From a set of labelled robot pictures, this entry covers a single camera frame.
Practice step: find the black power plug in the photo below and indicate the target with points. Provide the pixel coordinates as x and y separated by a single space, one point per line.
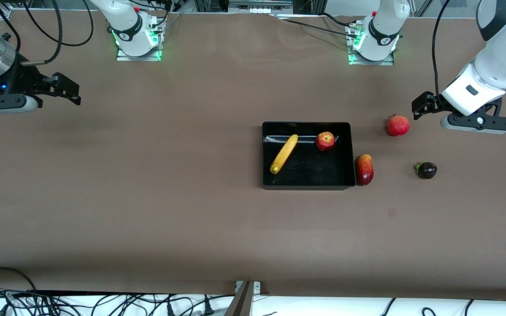
208 308
170 310

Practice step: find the black rectangular plastic box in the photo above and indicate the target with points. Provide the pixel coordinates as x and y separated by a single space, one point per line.
310 171

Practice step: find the red yellow apple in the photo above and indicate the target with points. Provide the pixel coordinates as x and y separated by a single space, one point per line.
325 141

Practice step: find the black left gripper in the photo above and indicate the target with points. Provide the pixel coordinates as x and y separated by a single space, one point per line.
434 102

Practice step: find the red pomegranate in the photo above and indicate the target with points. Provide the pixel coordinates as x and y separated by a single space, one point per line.
398 126

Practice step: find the aluminium frame profile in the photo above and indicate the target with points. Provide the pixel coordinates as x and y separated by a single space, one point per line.
423 8

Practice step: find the dark purple mangosteen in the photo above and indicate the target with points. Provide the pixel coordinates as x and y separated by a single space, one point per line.
427 170

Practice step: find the small metal bracket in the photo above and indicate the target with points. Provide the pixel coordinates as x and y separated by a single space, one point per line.
257 287

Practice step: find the brown table cover mat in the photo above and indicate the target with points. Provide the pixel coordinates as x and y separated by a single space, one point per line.
191 219

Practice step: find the grey metal equipment box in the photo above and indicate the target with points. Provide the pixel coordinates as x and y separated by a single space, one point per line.
259 5

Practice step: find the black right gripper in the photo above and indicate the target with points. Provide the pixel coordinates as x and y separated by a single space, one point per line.
25 82

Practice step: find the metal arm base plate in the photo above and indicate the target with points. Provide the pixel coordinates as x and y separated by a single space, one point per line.
147 58
384 62

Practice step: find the grey metal post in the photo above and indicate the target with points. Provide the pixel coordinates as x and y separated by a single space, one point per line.
242 303

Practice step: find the yellow banana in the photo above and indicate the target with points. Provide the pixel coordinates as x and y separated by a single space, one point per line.
284 153

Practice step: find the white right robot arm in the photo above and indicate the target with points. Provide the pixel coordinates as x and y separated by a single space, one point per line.
125 26

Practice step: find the red mango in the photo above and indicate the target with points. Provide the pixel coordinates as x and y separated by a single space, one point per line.
364 170

